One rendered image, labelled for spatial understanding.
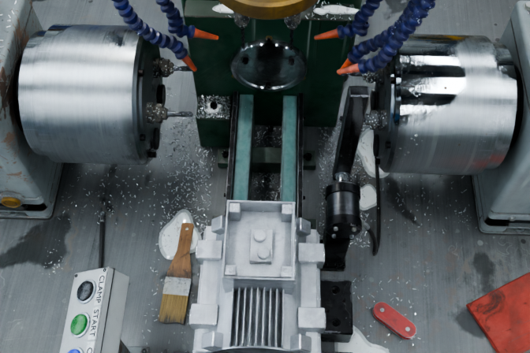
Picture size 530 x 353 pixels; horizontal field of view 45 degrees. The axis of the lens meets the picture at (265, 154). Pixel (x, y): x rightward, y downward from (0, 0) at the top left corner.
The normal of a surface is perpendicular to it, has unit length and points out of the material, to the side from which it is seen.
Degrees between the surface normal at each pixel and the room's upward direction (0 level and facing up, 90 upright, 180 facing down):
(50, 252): 0
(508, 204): 90
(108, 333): 60
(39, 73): 21
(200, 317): 0
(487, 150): 73
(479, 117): 43
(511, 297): 0
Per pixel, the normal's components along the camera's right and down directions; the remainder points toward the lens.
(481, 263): 0.00, -0.51
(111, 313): 0.86, -0.23
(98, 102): -0.02, 0.15
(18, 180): -0.04, 0.86
